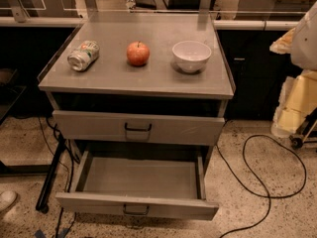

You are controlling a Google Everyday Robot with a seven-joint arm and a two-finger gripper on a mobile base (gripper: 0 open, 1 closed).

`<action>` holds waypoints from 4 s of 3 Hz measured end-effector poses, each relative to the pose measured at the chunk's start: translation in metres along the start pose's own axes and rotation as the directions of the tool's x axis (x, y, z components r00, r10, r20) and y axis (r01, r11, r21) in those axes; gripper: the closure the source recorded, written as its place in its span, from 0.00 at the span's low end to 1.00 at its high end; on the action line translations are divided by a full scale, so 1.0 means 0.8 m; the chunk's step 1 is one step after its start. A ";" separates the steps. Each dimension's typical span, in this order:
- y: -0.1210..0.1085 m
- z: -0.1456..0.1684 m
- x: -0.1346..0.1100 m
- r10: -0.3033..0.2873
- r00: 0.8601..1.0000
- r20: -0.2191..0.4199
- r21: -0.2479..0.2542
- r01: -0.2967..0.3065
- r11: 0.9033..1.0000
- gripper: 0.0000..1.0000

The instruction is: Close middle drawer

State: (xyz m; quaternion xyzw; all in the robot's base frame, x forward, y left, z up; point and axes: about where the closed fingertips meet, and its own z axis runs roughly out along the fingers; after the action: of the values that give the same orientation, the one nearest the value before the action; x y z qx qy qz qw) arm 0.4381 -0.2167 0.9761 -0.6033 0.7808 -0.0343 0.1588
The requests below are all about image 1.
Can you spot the grey drawer cabinet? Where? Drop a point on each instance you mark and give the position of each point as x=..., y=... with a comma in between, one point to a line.
x=159, y=87

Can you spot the white bowl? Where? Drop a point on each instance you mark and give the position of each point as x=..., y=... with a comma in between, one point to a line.
x=191, y=56

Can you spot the crushed soda can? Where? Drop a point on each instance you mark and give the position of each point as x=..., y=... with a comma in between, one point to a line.
x=83, y=56

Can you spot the grey top drawer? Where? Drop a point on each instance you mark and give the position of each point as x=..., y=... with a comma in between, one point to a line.
x=124, y=127

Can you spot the grey drawer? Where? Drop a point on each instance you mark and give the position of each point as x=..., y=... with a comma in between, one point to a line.
x=124, y=127
x=161, y=186

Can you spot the black table leg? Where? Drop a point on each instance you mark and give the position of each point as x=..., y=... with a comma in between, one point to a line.
x=42, y=203

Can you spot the black caster wheel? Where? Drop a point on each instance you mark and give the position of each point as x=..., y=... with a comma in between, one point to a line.
x=296, y=143

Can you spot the white shoe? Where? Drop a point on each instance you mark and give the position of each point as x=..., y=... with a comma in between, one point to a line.
x=7, y=199

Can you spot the red apple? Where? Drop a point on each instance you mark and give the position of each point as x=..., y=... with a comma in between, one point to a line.
x=137, y=53

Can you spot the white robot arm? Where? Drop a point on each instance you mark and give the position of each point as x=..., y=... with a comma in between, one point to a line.
x=308, y=22

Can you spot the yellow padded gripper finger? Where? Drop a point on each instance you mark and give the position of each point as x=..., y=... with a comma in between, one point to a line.
x=298, y=97

